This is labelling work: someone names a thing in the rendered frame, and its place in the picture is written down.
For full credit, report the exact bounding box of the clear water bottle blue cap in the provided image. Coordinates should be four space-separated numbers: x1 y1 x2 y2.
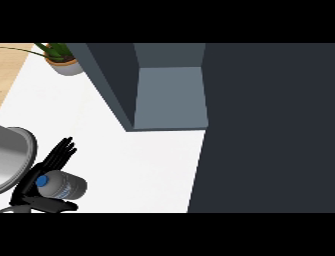
35 169 89 201

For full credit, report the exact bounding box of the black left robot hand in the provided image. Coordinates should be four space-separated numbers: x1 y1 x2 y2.
8 136 80 213

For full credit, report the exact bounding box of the dark grey cabinet door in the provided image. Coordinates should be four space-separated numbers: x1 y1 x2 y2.
187 42 335 214

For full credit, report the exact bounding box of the potted green plant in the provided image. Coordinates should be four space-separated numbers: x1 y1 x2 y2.
0 42 86 77

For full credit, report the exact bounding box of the dark grey cabinet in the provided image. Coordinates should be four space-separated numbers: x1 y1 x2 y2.
66 42 210 133

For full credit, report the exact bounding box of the large grey metal pot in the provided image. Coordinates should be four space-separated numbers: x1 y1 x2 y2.
0 116 39 198

